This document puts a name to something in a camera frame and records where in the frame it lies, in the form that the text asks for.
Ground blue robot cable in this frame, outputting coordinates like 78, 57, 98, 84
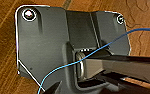
36, 28, 150, 94

